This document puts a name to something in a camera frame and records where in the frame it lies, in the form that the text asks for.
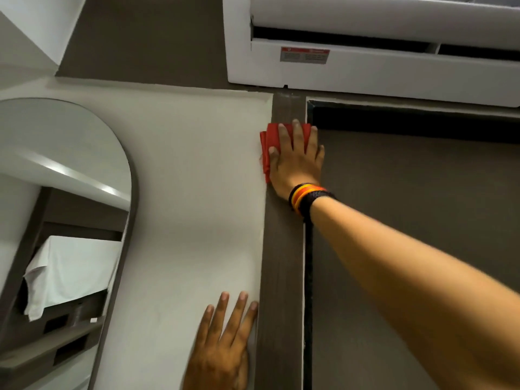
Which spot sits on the person's left hand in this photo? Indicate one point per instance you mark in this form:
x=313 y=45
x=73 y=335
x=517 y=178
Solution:
x=217 y=357

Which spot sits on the arched wall mirror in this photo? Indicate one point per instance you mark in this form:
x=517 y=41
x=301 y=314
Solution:
x=65 y=178

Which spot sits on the red grey sticker label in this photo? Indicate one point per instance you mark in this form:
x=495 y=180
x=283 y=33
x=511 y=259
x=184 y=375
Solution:
x=304 y=55

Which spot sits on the black braided wristband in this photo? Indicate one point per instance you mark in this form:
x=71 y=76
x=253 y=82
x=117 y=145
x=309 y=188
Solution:
x=310 y=203

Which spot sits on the person's right middle finger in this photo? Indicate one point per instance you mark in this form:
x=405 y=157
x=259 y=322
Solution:
x=298 y=136

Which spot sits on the brown door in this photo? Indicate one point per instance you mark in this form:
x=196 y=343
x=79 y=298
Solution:
x=406 y=178

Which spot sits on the red cleaning cloth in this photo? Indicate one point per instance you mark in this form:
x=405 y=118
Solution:
x=270 y=136

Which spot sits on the person's left middle finger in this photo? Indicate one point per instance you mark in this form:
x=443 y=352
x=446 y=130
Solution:
x=237 y=316

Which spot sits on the person's right little finger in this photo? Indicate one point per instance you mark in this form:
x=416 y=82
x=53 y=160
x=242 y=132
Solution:
x=320 y=154

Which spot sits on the person's right forearm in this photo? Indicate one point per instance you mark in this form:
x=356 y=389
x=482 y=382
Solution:
x=406 y=280

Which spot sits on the white air conditioner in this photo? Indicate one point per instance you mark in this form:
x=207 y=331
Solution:
x=365 y=77

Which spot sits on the person's left little finger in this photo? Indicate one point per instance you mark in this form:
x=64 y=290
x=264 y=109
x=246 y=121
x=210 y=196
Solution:
x=205 y=324

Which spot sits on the thin black wristband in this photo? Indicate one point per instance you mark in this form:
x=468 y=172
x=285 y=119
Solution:
x=293 y=195

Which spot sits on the brown door frame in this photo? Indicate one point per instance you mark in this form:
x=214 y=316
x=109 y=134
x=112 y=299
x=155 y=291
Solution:
x=280 y=272

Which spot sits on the orange yellow striped wristband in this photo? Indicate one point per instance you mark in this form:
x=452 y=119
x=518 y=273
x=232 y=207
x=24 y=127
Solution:
x=302 y=197

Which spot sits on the person's right thumb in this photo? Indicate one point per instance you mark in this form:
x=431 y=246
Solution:
x=274 y=152

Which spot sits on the person's right hand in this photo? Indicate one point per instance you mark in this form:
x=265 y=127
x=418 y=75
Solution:
x=294 y=170

